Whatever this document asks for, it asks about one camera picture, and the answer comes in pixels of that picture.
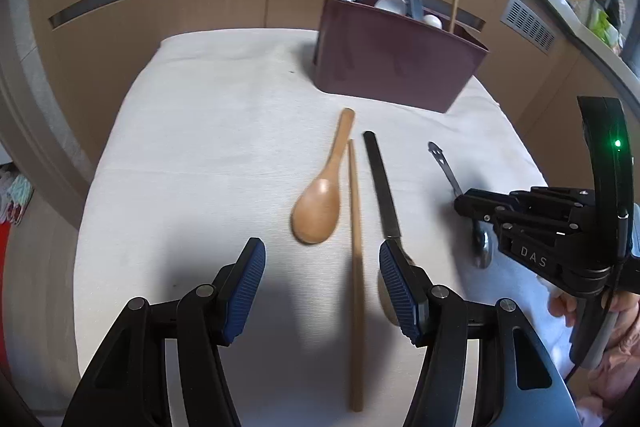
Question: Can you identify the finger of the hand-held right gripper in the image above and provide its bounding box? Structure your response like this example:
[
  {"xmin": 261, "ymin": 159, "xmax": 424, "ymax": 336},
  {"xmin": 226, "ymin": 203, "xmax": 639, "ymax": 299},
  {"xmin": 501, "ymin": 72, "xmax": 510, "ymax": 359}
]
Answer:
[
  {"xmin": 471, "ymin": 216, "xmax": 609, "ymax": 294},
  {"xmin": 454, "ymin": 186, "xmax": 597, "ymax": 229}
]

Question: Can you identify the person's pink clothing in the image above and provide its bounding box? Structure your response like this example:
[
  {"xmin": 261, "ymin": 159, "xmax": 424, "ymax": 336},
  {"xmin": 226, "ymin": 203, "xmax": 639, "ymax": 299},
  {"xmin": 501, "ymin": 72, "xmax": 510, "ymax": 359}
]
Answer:
[{"xmin": 585, "ymin": 287, "xmax": 640, "ymax": 419}]

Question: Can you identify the maroon plastic utensil holder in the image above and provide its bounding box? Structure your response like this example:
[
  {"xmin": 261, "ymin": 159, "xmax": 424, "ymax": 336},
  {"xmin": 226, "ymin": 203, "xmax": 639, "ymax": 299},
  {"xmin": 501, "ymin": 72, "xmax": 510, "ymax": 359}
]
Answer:
[{"xmin": 314, "ymin": 0, "xmax": 490, "ymax": 114}]

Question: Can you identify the wooden spoon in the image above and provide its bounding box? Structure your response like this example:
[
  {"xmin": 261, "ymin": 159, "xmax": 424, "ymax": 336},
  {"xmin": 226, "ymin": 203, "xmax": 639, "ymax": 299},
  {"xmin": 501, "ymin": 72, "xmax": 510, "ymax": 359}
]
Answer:
[{"xmin": 291, "ymin": 108, "xmax": 357, "ymax": 244}]

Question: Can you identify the kitchen counter with wooden cabinets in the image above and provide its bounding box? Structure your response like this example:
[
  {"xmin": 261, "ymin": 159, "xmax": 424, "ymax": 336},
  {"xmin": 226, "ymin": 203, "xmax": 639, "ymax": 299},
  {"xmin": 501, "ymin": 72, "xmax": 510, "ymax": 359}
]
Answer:
[{"xmin": 0, "ymin": 0, "xmax": 640, "ymax": 228}]

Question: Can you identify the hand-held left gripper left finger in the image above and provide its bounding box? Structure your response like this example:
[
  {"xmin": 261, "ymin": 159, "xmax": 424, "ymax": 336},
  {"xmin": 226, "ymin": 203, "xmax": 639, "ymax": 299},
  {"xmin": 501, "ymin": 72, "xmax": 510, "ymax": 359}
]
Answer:
[{"xmin": 62, "ymin": 237, "xmax": 268, "ymax": 427}]

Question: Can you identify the green patterned slipper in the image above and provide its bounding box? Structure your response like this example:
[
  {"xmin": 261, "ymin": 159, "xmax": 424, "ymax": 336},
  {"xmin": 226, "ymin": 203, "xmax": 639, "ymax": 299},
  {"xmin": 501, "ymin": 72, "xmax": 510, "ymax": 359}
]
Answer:
[{"xmin": 4, "ymin": 174, "xmax": 35, "ymax": 225}]

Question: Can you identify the person's right hand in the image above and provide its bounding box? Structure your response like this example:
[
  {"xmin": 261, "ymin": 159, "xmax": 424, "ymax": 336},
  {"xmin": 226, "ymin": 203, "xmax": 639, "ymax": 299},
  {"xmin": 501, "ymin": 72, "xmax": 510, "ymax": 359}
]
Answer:
[{"xmin": 547, "ymin": 289, "xmax": 577, "ymax": 329}]

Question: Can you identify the metal spoon with pierced handle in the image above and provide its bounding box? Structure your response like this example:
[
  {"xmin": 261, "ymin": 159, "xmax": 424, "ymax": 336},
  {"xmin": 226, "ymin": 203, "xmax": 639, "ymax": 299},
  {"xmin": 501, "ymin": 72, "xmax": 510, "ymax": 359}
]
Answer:
[{"xmin": 427, "ymin": 141, "xmax": 496, "ymax": 269}]

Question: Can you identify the green plastic bag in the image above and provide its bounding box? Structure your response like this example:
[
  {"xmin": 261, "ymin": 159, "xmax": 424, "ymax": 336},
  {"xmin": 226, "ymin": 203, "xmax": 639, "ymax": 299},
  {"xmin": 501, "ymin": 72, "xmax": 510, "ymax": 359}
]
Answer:
[{"xmin": 587, "ymin": 7, "xmax": 626, "ymax": 52}]

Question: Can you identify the white table cloth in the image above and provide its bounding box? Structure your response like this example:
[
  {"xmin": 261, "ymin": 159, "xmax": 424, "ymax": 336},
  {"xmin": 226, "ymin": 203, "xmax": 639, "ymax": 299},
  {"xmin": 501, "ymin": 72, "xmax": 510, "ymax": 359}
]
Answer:
[{"xmin": 74, "ymin": 28, "xmax": 576, "ymax": 418}]

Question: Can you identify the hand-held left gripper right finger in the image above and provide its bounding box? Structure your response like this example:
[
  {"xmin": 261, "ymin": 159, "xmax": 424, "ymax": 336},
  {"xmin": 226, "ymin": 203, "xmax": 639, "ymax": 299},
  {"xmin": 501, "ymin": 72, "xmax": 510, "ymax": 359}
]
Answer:
[{"xmin": 377, "ymin": 239, "xmax": 583, "ymax": 427}]

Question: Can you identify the small grey vent grille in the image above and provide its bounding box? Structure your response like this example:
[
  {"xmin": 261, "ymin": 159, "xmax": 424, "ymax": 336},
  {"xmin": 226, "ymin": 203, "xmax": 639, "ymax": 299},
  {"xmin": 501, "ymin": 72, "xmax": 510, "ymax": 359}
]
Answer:
[{"xmin": 501, "ymin": 0, "xmax": 557, "ymax": 54}]

